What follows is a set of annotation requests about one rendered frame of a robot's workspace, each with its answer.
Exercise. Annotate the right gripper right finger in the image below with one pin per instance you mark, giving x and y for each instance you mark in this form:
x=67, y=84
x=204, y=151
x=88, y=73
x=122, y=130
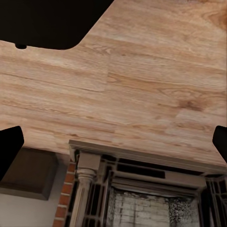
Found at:
x=220, y=141

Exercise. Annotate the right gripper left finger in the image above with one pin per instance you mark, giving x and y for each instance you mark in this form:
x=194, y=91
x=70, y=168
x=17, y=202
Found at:
x=11, y=141

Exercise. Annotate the wood fireplace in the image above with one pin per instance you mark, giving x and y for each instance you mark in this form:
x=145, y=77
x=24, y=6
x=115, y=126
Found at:
x=113, y=187

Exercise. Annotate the cabinet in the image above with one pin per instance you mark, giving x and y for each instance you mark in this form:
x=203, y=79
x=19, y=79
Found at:
x=31, y=174

